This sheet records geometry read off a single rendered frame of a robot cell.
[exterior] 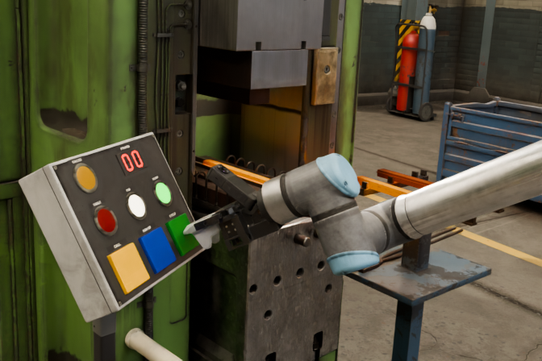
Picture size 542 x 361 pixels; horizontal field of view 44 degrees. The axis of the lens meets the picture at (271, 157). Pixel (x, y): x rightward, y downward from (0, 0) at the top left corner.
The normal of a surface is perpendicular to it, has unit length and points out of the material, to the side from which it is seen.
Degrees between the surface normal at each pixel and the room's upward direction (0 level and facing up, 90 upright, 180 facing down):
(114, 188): 60
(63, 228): 90
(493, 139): 89
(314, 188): 80
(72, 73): 89
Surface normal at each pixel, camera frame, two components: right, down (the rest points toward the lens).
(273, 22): 0.69, 0.20
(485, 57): -0.83, 0.09
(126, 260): 0.83, -0.37
